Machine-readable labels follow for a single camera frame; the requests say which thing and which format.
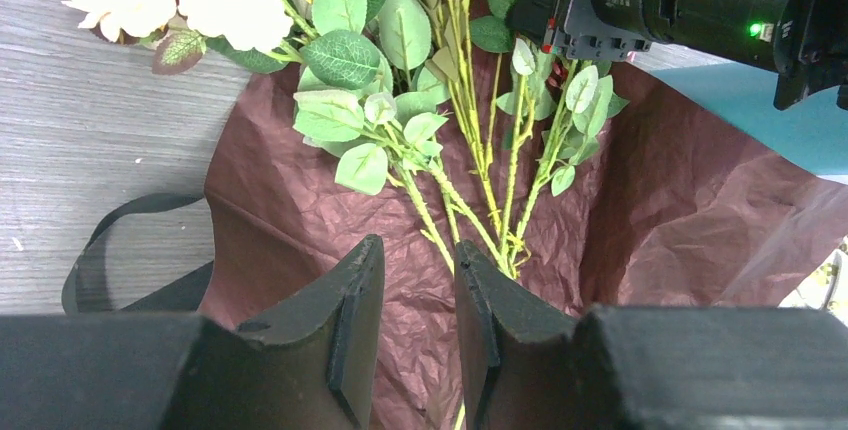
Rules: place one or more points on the black printed ribbon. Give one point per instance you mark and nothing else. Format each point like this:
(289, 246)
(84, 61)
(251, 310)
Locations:
(87, 287)

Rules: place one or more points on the teal vase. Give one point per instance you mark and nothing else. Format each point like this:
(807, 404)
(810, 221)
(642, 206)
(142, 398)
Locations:
(811, 134)

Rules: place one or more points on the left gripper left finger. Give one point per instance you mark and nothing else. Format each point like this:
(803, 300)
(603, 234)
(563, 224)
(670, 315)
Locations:
(307, 362)

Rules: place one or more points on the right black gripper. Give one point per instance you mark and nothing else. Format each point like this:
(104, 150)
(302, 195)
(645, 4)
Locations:
(581, 29)

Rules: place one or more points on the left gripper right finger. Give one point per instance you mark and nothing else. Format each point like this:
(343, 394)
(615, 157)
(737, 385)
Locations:
(524, 363)

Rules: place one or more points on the pink flower bouquet red wrap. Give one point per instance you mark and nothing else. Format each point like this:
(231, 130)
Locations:
(396, 88)

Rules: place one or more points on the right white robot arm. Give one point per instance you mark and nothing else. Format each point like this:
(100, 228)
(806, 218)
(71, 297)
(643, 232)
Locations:
(803, 42)

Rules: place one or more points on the dark red wrapping paper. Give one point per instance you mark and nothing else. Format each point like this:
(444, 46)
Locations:
(677, 207)

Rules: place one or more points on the crumpled printed cloth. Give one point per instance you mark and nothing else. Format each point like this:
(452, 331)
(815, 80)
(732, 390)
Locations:
(825, 288)

